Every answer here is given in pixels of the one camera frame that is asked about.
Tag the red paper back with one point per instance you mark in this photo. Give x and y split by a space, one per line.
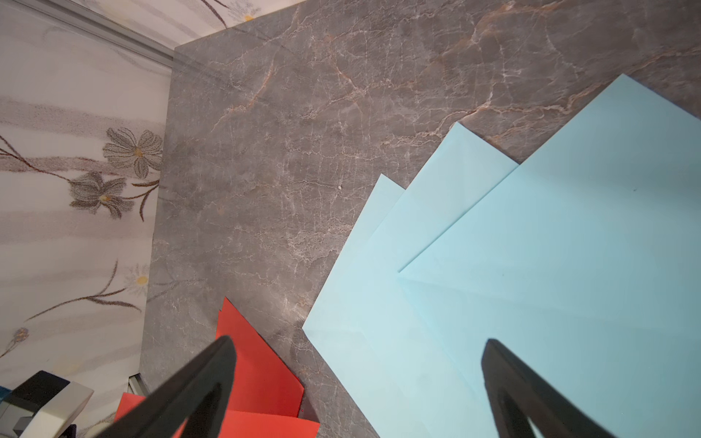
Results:
263 383

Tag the light blue paper top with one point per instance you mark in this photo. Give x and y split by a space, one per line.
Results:
585 262

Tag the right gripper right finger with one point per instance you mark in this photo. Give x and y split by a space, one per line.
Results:
522 402

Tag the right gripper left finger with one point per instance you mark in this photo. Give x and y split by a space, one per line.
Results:
192 402

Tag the light blue paper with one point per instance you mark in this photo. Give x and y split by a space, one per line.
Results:
459 173
585 262
366 330

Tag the red paper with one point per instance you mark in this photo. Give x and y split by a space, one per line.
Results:
263 383
249 425

